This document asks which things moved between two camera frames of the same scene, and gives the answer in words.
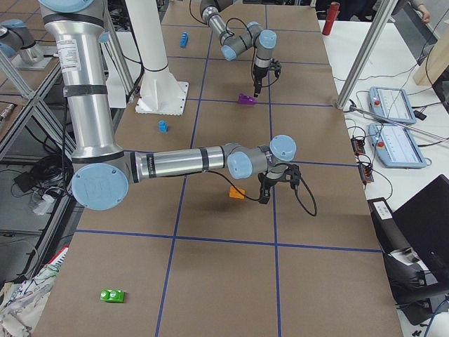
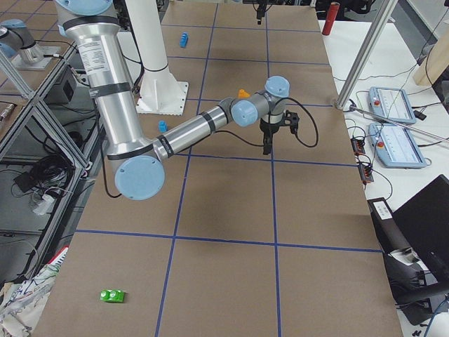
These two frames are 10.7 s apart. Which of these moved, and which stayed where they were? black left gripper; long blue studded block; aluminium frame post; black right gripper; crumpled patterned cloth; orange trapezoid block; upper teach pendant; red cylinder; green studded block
Moved: black left gripper; black right gripper; orange trapezoid block
Stayed: crumpled patterned cloth; green studded block; upper teach pendant; aluminium frame post; red cylinder; long blue studded block
